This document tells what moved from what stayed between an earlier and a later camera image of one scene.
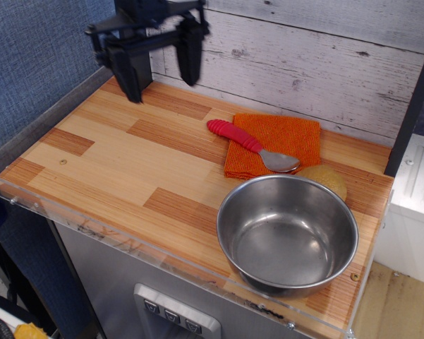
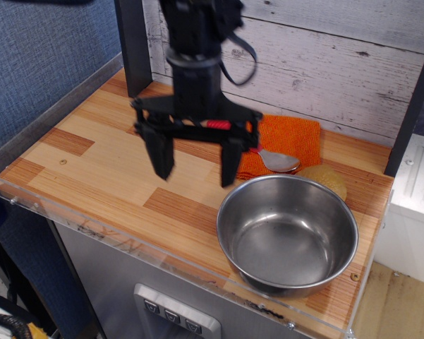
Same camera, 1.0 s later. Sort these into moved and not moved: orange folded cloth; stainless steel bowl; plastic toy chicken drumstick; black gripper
Moved: black gripper
Not moved: plastic toy chicken drumstick; stainless steel bowl; orange folded cloth
